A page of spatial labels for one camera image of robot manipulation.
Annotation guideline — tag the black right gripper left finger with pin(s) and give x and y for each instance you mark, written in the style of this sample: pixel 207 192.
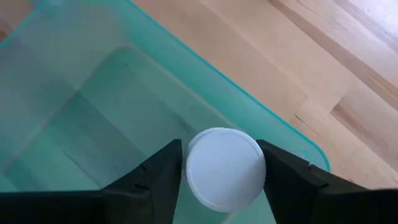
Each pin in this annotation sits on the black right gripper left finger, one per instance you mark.
pixel 140 199

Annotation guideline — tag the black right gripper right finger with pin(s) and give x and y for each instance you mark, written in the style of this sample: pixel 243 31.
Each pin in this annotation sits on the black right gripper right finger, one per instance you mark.
pixel 298 193

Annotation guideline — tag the teal translucent plastic basket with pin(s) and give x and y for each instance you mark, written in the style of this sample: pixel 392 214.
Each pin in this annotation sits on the teal translucent plastic basket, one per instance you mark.
pixel 109 93

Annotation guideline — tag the white round lid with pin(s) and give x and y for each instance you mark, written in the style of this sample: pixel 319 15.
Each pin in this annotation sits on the white round lid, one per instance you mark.
pixel 225 169

